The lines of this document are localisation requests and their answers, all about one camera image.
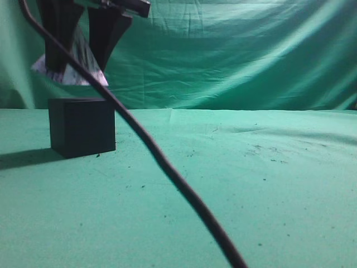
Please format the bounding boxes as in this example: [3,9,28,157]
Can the green table cloth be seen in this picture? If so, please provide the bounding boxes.
[1,109,356,267]

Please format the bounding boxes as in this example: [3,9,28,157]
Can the purple white marbled pyramid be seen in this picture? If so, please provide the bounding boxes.
[31,26,108,86]

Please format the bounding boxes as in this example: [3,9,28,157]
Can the dark purple cube block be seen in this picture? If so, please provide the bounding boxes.
[48,98,116,159]

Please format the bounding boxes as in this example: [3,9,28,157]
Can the black cable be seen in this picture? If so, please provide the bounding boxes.
[18,0,249,268]

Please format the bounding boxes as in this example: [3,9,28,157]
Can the green backdrop cloth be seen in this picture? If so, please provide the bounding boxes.
[0,0,357,112]

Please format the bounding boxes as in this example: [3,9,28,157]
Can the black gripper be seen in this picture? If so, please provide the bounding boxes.
[38,0,151,73]

